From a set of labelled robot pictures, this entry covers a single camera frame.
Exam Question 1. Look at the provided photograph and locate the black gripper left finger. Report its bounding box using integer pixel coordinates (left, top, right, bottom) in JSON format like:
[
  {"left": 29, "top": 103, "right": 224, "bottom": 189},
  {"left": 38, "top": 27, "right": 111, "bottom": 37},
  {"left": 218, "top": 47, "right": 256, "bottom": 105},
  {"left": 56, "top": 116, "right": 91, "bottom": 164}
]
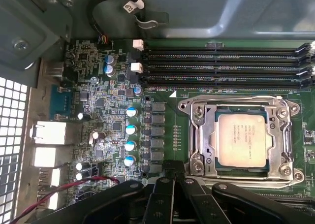
[{"left": 31, "top": 160, "right": 177, "bottom": 224}]

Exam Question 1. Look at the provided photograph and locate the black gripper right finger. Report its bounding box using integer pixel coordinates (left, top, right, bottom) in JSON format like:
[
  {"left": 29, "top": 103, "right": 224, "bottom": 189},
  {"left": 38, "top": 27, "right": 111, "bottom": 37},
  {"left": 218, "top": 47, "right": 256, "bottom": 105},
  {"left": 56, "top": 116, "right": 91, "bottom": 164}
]
[{"left": 176, "top": 160, "right": 307, "bottom": 224}]

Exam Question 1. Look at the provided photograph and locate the metal wire locking lever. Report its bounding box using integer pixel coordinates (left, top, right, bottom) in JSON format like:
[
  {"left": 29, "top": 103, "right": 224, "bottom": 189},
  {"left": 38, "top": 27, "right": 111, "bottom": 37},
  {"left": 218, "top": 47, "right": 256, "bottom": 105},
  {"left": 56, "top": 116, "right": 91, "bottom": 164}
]
[
  {"left": 201, "top": 181, "right": 293, "bottom": 188},
  {"left": 194, "top": 93, "right": 284, "bottom": 101}
]

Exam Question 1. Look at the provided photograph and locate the metal CPU socket cover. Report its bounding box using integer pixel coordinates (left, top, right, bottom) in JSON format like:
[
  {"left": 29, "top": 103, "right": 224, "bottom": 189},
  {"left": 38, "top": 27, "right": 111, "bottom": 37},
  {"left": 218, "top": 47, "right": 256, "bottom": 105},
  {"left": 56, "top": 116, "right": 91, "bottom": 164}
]
[{"left": 190, "top": 98, "right": 293, "bottom": 179}]

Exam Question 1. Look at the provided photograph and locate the silver CPU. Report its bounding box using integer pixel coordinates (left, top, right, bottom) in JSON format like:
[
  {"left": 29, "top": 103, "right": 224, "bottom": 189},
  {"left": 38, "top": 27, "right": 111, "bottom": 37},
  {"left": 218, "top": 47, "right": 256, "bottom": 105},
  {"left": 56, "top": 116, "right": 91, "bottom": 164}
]
[{"left": 214, "top": 105, "right": 271, "bottom": 172}]

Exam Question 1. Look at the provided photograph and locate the CPU socket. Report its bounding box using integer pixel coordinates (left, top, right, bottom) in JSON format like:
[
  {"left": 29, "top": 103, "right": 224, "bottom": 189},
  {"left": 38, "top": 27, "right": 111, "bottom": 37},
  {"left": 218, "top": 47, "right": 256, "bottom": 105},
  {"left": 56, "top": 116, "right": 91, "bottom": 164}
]
[{"left": 177, "top": 93, "right": 306, "bottom": 189}]

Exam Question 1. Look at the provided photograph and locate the black RAM slot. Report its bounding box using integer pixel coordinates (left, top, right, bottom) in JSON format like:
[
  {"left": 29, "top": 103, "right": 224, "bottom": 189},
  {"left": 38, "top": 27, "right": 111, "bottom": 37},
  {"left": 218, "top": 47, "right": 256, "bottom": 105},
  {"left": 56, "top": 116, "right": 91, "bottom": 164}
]
[
  {"left": 127, "top": 73, "right": 315, "bottom": 88},
  {"left": 130, "top": 62, "right": 315, "bottom": 76},
  {"left": 283, "top": 205, "right": 315, "bottom": 216},
  {"left": 132, "top": 38, "right": 315, "bottom": 54},
  {"left": 260, "top": 193, "right": 315, "bottom": 204},
  {"left": 127, "top": 50, "right": 315, "bottom": 64}
]

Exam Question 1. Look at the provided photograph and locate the green motherboard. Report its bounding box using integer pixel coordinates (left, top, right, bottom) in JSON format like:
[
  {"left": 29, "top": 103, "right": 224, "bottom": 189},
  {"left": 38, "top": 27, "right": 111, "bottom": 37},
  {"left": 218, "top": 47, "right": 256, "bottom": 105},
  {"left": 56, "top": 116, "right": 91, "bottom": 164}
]
[{"left": 49, "top": 38, "right": 315, "bottom": 224}]

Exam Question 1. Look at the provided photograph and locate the dark grey PC case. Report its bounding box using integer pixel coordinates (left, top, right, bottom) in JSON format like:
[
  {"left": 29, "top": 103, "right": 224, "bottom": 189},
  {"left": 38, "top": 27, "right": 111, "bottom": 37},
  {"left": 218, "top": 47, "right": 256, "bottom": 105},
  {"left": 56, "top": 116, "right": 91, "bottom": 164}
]
[{"left": 0, "top": 0, "right": 315, "bottom": 224}]

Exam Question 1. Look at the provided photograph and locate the red and black wire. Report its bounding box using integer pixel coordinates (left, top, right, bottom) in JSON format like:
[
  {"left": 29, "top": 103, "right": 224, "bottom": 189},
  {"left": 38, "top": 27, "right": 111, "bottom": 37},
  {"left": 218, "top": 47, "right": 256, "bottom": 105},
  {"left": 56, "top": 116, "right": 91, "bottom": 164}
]
[{"left": 9, "top": 175, "right": 121, "bottom": 224}]

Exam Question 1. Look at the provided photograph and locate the grey metal cable clip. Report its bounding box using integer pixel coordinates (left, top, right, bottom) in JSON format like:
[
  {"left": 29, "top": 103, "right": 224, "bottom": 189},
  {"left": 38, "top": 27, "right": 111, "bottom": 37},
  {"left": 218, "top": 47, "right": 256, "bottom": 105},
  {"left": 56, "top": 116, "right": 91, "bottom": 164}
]
[{"left": 134, "top": 10, "right": 170, "bottom": 30}]

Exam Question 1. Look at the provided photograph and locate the black wire with white label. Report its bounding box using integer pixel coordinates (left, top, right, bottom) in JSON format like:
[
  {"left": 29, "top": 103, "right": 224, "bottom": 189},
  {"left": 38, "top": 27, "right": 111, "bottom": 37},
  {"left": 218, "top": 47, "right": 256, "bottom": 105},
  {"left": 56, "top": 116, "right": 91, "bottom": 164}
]
[{"left": 87, "top": 0, "right": 145, "bottom": 44}]

